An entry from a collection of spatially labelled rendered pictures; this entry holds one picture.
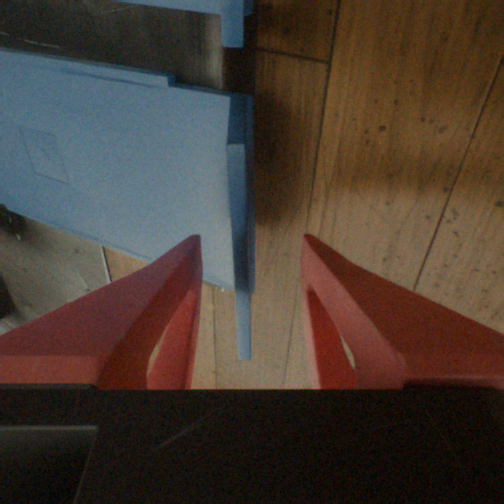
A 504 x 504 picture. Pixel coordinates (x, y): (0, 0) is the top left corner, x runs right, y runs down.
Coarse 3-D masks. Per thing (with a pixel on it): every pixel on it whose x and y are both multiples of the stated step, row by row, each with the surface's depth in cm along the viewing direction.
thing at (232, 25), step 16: (128, 0) 11; (144, 0) 11; (160, 0) 11; (176, 0) 10; (192, 0) 10; (208, 0) 10; (224, 0) 7; (240, 0) 7; (224, 16) 7; (240, 16) 7; (224, 32) 8; (240, 32) 8
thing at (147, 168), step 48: (0, 96) 16; (48, 96) 15; (96, 96) 14; (144, 96) 13; (192, 96) 12; (240, 96) 11; (0, 144) 18; (96, 144) 15; (144, 144) 14; (192, 144) 13; (240, 144) 9; (0, 192) 20; (48, 192) 18; (96, 192) 16; (144, 192) 15; (192, 192) 14; (240, 192) 10; (144, 240) 17; (240, 240) 10; (240, 288) 11; (240, 336) 12
